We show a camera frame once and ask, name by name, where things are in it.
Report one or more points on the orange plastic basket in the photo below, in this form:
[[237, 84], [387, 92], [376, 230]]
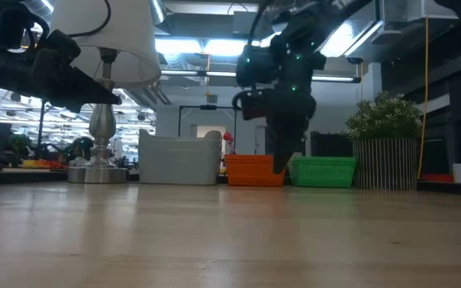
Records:
[[250, 156], [250, 174], [250, 160]]

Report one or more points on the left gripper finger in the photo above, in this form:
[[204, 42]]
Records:
[[82, 94]]

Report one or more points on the yellow orange background item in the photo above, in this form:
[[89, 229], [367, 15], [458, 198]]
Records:
[[42, 164]]

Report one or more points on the grey plastic basket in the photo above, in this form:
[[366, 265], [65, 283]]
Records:
[[178, 147], [178, 168], [178, 138]]

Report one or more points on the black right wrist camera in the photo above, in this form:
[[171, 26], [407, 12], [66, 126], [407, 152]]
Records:
[[254, 108]]

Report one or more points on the white shade silver table lamp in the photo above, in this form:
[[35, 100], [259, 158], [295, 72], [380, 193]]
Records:
[[134, 40]]

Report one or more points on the black storage cabinet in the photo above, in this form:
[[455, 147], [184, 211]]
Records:
[[454, 120]]

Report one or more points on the red background object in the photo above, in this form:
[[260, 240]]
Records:
[[228, 138]]

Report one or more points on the green plastic basket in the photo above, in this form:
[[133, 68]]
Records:
[[322, 176], [322, 162]]

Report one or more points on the black background box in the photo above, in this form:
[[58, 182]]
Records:
[[330, 144]]

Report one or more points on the potted plant in striped pot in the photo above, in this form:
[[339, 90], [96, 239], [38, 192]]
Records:
[[384, 160]]

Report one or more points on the black background equipment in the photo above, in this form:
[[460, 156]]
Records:
[[79, 149]]

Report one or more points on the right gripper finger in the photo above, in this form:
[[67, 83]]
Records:
[[284, 140], [301, 128]]

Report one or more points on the long ceiling light strip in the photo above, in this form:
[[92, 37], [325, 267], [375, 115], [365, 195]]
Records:
[[198, 73]]

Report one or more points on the black background frame stand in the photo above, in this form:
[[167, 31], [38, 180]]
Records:
[[208, 107]]

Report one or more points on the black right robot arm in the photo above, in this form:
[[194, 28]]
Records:
[[298, 68]]

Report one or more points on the wide ceiling light panel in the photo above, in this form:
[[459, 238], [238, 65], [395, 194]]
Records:
[[198, 47]]

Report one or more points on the angled ceiling light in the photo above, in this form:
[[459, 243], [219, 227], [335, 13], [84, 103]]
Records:
[[346, 38]]

